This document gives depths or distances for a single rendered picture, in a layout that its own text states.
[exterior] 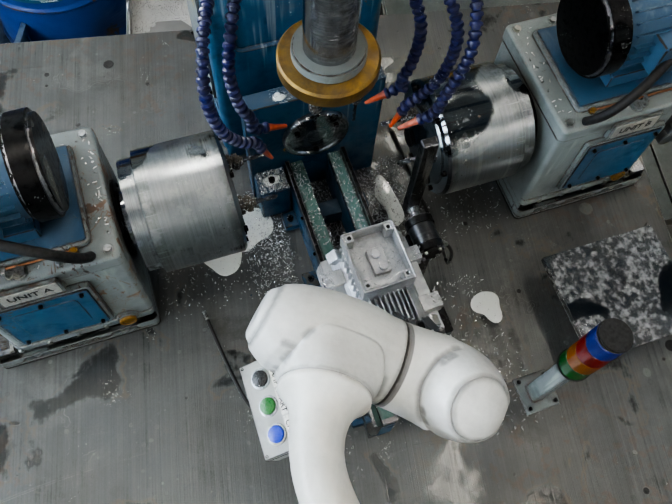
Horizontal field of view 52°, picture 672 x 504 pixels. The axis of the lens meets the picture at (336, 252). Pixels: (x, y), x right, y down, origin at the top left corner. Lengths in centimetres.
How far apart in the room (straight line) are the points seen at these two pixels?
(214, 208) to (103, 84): 72
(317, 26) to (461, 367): 59
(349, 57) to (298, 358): 61
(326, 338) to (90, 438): 91
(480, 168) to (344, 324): 77
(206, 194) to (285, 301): 59
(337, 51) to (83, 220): 53
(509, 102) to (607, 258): 42
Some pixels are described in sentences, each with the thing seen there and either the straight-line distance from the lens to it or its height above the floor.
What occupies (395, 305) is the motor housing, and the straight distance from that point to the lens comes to 124.
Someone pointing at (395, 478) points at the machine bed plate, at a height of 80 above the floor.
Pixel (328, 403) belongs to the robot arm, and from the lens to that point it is 70.
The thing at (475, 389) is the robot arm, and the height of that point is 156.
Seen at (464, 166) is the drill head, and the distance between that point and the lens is 140.
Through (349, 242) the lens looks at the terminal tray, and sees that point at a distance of 123.
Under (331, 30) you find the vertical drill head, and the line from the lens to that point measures 110.
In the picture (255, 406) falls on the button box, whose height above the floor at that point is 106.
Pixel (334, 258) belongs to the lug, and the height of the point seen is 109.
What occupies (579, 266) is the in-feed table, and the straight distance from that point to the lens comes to 157.
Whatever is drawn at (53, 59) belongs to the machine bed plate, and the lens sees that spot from 200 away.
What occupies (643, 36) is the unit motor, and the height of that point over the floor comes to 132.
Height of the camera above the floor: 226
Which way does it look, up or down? 66 degrees down
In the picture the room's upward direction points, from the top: 6 degrees clockwise
